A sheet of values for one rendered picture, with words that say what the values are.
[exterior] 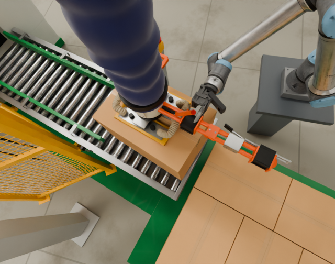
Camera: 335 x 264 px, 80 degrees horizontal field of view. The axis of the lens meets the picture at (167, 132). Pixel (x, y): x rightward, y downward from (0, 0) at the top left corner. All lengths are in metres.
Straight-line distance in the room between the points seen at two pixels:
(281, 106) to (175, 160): 0.92
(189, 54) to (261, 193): 1.84
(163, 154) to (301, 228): 1.10
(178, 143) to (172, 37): 2.06
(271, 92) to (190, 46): 1.46
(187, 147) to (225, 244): 0.80
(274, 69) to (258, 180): 0.84
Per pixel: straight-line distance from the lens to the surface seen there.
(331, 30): 0.95
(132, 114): 1.11
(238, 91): 2.49
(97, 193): 2.28
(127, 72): 0.67
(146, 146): 1.07
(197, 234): 1.56
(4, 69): 2.68
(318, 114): 1.72
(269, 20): 1.09
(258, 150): 0.93
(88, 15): 0.53
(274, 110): 1.60
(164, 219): 2.11
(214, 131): 0.93
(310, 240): 1.76
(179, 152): 1.04
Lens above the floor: 2.09
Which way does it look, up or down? 70 degrees down
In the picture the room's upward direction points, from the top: 15 degrees counter-clockwise
